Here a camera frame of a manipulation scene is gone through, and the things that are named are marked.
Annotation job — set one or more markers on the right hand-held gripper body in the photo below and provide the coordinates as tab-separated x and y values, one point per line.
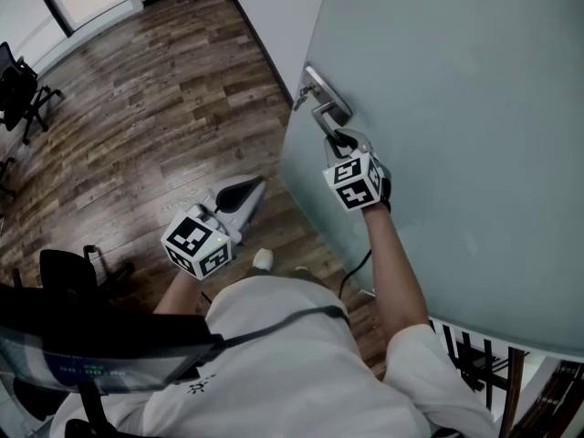
356	183

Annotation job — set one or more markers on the black chest-mounted screen device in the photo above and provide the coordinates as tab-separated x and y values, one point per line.
105	345

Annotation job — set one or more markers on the person's white shoe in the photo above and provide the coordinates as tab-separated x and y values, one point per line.
263	259

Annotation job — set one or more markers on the black office chair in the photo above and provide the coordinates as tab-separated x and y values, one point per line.
18	94
68	272

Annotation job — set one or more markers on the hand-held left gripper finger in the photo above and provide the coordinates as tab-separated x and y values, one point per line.
253	208
237	180

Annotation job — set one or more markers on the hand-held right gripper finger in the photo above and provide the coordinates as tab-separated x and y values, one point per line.
331	151
357	138

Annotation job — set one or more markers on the person's right forearm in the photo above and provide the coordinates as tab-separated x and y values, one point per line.
392	267

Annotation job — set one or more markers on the person's white shirt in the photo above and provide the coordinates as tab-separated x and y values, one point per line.
283	381

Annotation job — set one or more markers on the dark wooden rack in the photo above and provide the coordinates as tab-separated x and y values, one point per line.
483	368

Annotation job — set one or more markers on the frosted glass door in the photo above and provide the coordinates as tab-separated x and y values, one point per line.
456	107

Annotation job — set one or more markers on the person's left forearm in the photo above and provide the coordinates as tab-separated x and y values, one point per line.
180	292

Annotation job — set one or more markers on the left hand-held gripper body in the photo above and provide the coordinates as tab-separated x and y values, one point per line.
196	244

